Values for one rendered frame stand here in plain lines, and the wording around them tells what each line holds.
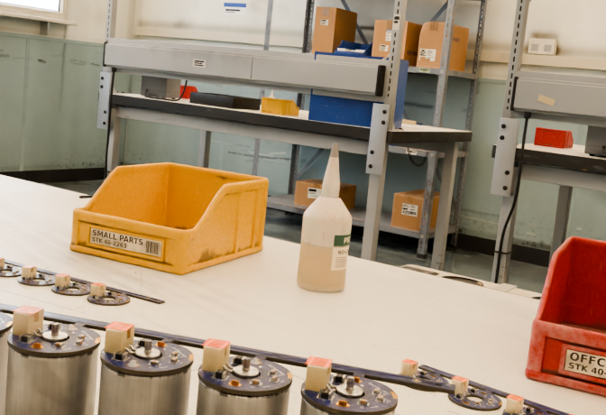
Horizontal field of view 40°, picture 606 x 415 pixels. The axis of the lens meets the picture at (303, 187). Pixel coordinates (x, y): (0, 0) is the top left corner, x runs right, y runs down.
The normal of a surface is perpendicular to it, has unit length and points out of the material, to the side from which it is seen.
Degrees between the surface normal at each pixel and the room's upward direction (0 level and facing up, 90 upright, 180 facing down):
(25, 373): 90
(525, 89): 90
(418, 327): 0
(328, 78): 90
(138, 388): 90
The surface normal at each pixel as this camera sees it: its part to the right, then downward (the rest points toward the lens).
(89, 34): 0.83, 0.15
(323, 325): 0.10, -0.99
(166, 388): 0.55, 0.16
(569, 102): -0.55, 0.05
